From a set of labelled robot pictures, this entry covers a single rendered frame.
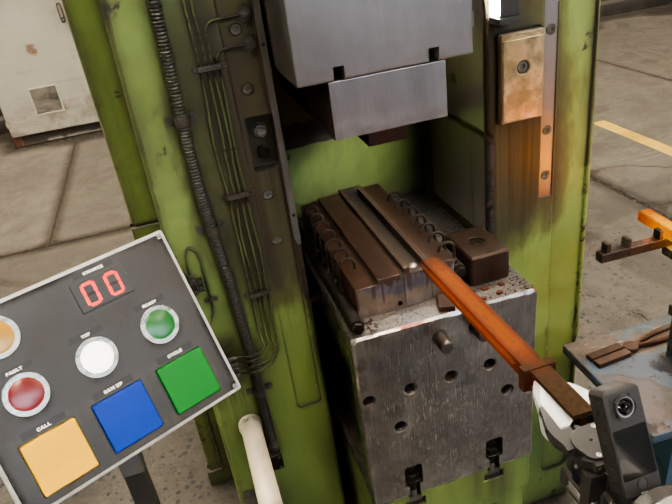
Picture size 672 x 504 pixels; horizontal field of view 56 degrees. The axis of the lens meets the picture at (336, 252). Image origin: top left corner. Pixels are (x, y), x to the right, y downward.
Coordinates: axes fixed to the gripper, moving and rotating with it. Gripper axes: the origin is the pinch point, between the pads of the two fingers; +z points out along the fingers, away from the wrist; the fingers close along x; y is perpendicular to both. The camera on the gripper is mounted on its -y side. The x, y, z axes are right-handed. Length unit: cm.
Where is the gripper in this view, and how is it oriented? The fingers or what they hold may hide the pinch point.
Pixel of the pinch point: (547, 381)
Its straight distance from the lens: 85.1
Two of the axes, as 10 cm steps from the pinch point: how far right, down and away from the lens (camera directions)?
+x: 9.5, -2.4, 2.0
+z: -2.9, -4.5, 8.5
